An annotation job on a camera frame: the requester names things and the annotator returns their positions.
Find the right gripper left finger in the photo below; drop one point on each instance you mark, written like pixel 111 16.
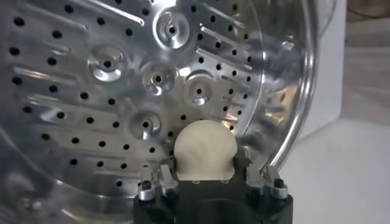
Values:
pixel 166 182

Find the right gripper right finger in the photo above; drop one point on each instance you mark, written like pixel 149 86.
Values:
pixel 256 181

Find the white steamed baozi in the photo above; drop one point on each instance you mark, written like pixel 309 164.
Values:
pixel 204 149

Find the perforated steel steamer basket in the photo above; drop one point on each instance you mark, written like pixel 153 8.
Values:
pixel 91 91

